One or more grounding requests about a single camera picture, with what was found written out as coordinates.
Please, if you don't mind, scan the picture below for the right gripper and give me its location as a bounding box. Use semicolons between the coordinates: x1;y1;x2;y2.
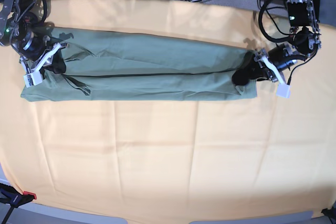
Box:
19;36;66;74

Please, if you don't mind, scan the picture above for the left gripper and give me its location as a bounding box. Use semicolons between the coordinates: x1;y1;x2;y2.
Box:
232;44;298;86

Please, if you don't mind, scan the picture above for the green T-shirt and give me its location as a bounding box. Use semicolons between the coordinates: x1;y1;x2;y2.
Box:
21;27;257;102

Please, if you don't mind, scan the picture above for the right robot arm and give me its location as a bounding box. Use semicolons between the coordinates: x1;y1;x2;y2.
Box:
1;0;67;76

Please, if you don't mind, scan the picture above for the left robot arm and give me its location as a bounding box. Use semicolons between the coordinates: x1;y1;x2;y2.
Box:
232;0;321;87

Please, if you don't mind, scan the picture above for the orange table cloth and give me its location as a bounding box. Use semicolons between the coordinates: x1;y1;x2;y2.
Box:
0;0;336;224

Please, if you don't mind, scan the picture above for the black red clamp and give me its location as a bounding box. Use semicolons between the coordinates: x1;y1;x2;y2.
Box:
1;183;37;224

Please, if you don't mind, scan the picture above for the black corner clamp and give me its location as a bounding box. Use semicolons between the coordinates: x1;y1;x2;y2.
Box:
321;204;336;223

